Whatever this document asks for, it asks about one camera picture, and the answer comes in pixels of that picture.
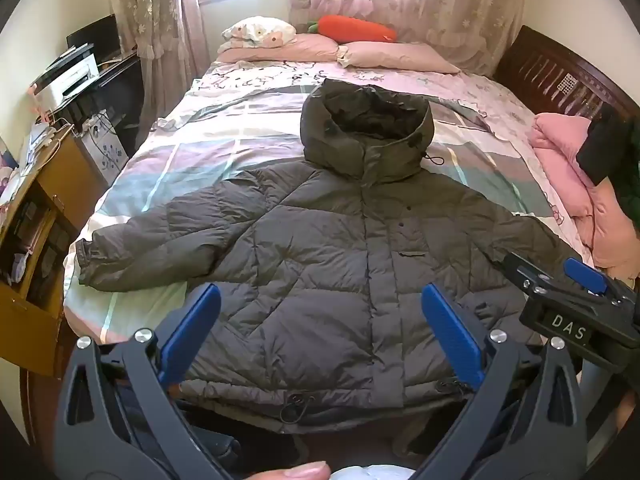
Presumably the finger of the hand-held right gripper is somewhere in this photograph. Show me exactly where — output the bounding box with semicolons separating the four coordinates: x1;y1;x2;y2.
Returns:
564;257;626;297
501;252;568;297

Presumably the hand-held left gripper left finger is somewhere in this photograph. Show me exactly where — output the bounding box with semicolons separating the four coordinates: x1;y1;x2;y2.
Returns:
55;282;236;480

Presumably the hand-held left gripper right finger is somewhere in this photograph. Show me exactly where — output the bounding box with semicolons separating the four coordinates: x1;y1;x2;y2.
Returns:
415;284;588;480

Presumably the olive hooded puffer jacket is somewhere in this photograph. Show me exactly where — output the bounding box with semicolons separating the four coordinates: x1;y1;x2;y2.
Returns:
75;79;596;436

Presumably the person's left hand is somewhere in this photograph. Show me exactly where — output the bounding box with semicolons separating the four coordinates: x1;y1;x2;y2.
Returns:
245;461;332;480

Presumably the dark green garment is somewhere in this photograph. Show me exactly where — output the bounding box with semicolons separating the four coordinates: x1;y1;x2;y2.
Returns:
614;120;640;228

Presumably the pink blanket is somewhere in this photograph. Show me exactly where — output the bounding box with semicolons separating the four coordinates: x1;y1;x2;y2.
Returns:
530;112;640;281

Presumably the black garment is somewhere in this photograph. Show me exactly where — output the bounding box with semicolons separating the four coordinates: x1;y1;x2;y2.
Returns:
575;105;636;186

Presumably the bed with patterned sheet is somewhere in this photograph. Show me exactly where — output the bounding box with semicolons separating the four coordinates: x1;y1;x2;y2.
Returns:
62;57;601;346

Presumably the white flower-print box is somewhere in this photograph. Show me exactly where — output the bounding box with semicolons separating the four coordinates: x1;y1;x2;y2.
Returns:
80;109;129;187

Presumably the wooden cabinet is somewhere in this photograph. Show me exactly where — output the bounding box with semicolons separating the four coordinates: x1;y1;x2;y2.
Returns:
0;125;110;377

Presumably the dark wooden headboard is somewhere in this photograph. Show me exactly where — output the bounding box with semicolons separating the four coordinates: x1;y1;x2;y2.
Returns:
492;25;640;128

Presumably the black desk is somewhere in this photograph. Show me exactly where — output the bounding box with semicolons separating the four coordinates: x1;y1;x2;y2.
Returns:
50;52;147;161

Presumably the pink pillow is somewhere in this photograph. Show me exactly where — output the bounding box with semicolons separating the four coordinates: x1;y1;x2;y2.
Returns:
217;34;341;63
337;40;461;75

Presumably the white printer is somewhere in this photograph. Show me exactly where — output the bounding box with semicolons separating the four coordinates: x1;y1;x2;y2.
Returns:
30;55;101;111

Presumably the floral lace curtain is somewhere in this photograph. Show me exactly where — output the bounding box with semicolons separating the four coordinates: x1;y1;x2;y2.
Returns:
287;0;531;77
107;0;211;128

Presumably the orange carrot plush toy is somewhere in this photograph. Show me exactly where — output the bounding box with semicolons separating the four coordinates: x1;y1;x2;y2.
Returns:
307;15;398;44

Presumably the white floral pillow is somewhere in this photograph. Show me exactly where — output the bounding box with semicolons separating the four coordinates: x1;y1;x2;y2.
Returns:
221;16;297;50

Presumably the black monitor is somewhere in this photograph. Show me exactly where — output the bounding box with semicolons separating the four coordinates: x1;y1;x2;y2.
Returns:
66;14;123;63

